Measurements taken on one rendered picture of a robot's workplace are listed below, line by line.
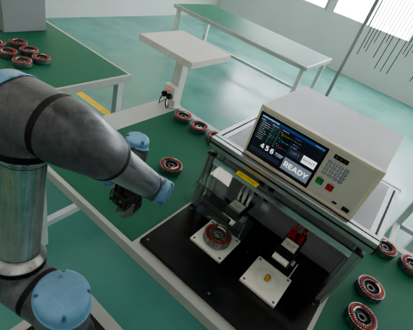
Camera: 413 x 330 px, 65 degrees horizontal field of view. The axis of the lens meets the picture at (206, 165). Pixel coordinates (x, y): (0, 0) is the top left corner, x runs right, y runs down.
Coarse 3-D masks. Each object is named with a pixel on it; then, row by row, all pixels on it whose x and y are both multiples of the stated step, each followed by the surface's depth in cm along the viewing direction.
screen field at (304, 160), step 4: (292, 148) 109; (288, 152) 111; (292, 152) 110; (296, 152) 109; (292, 156) 110; (296, 156) 109; (300, 156) 109; (304, 156) 108; (300, 160) 109; (304, 160) 108; (308, 160) 107; (312, 160) 106; (304, 164) 109; (308, 164) 108; (312, 164) 107; (316, 164) 106; (312, 168) 107
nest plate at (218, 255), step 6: (210, 222) 136; (204, 228) 132; (198, 234) 128; (192, 240) 126; (198, 240) 126; (204, 240) 127; (234, 240) 131; (204, 246) 125; (228, 246) 128; (234, 246) 129; (210, 252) 123; (216, 252) 124; (222, 252) 125; (228, 252) 126; (216, 258) 122; (222, 258) 123
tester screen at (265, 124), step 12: (264, 120) 112; (264, 132) 114; (276, 132) 111; (288, 132) 108; (252, 144) 118; (276, 144) 112; (288, 144) 110; (300, 144) 107; (312, 144) 104; (276, 156) 114; (288, 156) 111; (312, 156) 106
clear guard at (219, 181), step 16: (208, 176) 113; (224, 176) 115; (192, 192) 108; (208, 192) 107; (224, 192) 108; (240, 192) 111; (256, 192) 113; (272, 192) 115; (224, 208) 104; (240, 208) 104; (256, 208) 106; (224, 224) 103; (240, 224) 102; (240, 240) 100
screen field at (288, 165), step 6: (282, 162) 114; (288, 162) 112; (294, 162) 111; (282, 168) 114; (288, 168) 113; (294, 168) 111; (300, 168) 110; (294, 174) 112; (300, 174) 111; (306, 174) 110; (300, 180) 112; (306, 180) 110
